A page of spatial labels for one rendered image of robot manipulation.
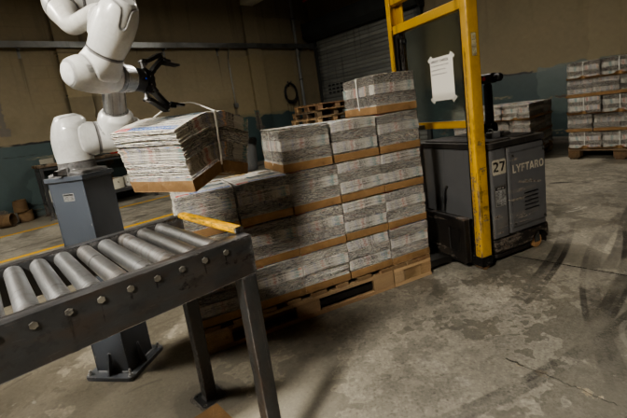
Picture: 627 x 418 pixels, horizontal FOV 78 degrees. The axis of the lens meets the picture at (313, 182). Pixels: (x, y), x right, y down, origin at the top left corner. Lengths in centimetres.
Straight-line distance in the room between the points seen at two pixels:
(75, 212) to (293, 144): 107
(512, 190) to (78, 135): 249
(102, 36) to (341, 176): 139
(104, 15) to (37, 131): 721
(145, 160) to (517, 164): 224
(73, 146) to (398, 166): 169
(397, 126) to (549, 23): 604
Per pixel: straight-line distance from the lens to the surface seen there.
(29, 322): 104
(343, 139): 218
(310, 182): 211
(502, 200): 277
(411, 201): 246
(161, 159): 138
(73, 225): 210
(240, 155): 156
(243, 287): 121
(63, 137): 205
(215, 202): 196
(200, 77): 941
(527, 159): 291
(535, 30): 824
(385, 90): 234
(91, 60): 128
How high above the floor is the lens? 113
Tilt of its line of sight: 10 degrees down
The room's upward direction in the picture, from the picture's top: 8 degrees counter-clockwise
